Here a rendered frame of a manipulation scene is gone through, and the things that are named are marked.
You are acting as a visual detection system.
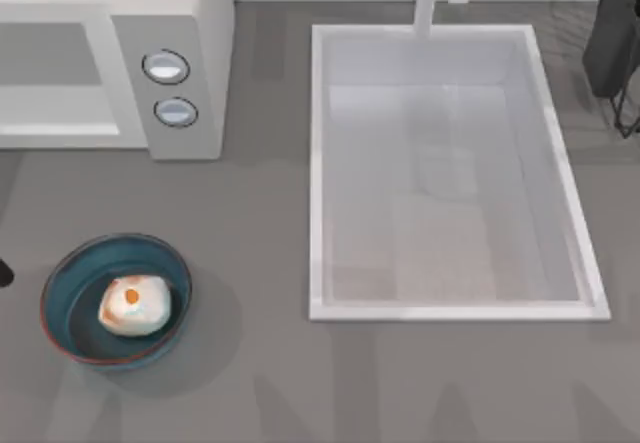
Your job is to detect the white sink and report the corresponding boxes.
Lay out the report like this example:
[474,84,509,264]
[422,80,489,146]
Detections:
[308,23,612,322]

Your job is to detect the round microwave knob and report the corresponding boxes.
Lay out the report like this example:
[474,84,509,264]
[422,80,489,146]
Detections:
[141,48,192,86]
[152,96,200,129]

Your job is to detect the white and orange food item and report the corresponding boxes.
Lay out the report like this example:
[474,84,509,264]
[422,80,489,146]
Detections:
[98,273,174,338]

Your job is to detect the blue bowl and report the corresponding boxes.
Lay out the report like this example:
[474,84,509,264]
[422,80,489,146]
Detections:
[39,232,194,369]

